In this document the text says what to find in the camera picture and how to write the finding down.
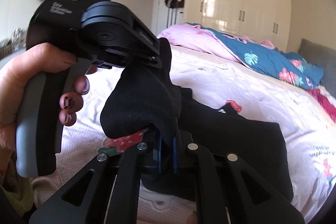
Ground blue floral pink quilt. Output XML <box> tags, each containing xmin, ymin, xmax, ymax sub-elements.
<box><xmin>158</xmin><ymin>23</ymin><xmax>324</xmax><ymax>90</ymax></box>

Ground left hand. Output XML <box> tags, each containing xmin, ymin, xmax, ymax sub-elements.
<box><xmin>1</xmin><ymin>43</ymin><xmax>97</xmax><ymax>169</ymax></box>

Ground grey quilted headboard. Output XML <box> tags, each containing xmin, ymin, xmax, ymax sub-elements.
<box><xmin>299</xmin><ymin>39</ymin><xmax>336</xmax><ymax>97</ymax></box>

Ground pink strawberry bed sheet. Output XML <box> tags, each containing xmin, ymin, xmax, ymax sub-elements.
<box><xmin>33</xmin><ymin>46</ymin><xmax>335</xmax><ymax>222</ymax></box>

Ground black sweater orange cuffs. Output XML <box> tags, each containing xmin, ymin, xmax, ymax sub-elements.
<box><xmin>100</xmin><ymin>38</ymin><xmax>294</xmax><ymax>201</ymax></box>

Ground white door with bags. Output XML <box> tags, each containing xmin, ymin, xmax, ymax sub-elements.
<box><xmin>151</xmin><ymin>0</ymin><xmax>185</xmax><ymax>35</ymax></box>

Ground red patterned pillow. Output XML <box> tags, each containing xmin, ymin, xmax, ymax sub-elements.
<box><xmin>307</xmin><ymin>89</ymin><xmax>335</xmax><ymax>122</ymax></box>

